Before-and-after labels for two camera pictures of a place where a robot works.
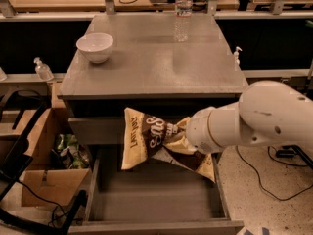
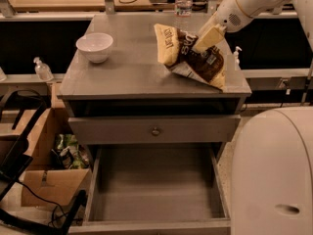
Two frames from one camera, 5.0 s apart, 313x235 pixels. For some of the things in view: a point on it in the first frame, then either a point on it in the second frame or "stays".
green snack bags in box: (68, 153) stays
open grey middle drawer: (155, 197) stays
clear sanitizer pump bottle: (42, 70) stays
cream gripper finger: (183, 123) → (214, 21)
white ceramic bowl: (97, 47) stays
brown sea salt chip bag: (144, 136) → (174, 49)
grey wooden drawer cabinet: (132, 60) stays
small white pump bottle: (237, 66) stays
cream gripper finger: (182, 146) → (210, 38)
